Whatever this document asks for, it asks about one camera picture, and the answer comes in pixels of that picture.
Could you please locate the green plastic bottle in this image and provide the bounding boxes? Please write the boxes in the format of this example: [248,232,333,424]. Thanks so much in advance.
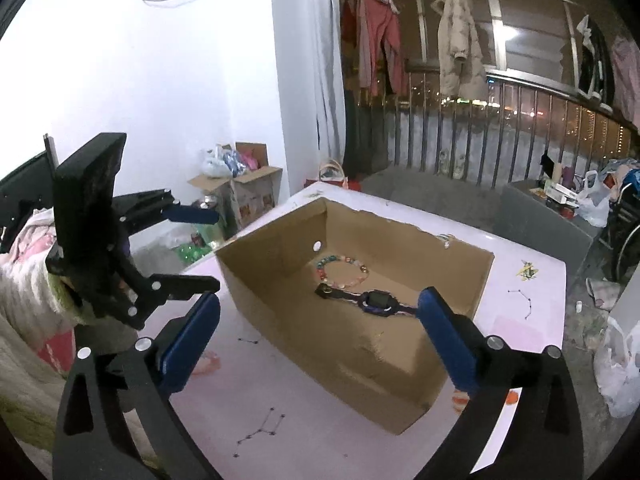
[177,242,213,263]

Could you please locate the red floral blanket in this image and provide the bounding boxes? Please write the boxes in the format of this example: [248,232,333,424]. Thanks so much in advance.
[35,330,76,373]

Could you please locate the flat white box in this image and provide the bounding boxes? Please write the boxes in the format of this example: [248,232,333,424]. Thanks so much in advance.
[545,182,578,203]

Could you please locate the metal balcony railing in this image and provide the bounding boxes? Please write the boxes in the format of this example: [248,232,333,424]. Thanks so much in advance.
[360,70,636,188]

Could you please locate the grey curtain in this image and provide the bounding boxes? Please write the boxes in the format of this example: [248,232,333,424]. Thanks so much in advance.
[310,0,348,171]

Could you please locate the checked cloth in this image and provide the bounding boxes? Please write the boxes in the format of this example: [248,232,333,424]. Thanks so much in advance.
[585,277,621,311]

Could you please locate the large white plastic bag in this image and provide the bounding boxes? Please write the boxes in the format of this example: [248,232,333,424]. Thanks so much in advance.
[592,317,640,418]

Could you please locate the grey cabinet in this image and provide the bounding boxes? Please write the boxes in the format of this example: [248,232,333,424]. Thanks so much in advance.
[500,179,601,273]

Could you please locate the hanging beige jacket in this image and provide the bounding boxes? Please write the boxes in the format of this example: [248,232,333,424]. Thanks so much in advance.
[432,0,488,97]

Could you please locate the open printed cardboard box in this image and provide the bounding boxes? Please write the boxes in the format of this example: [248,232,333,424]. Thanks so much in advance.
[187,142,283,233]

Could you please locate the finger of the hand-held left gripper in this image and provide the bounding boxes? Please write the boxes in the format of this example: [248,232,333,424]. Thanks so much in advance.
[114,188,221,237]
[130,274,221,331]

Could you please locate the person's left forearm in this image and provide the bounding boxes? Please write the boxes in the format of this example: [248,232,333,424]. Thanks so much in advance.
[47,267,108,328]

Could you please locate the wheelchair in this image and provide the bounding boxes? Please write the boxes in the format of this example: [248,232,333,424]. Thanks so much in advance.
[600,170,640,281]

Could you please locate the hanging light pink clothes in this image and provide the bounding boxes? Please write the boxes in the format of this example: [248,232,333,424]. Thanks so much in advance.
[610,35,640,131]

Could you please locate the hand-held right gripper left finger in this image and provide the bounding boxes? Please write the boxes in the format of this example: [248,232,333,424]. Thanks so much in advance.
[52,291,223,480]

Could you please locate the blue plastic bag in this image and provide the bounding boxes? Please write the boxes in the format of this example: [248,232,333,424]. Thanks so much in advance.
[222,150,251,173]

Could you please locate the large brown cardboard box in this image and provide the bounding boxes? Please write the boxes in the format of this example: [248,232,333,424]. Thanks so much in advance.
[214,196,496,436]

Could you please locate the black wrist watch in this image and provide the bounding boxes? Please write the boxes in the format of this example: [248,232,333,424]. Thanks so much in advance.
[315,282,421,320]

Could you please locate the hanging black and white clothes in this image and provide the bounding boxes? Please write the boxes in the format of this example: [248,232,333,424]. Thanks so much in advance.
[575,15,613,111]

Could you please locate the black frame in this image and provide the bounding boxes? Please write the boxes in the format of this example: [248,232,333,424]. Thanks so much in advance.
[0,135,56,256]

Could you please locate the colourful bead bracelet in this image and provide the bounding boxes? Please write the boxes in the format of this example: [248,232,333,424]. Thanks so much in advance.
[315,255,371,288]

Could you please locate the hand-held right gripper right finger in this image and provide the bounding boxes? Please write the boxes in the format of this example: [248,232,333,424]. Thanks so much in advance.
[412,287,586,480]

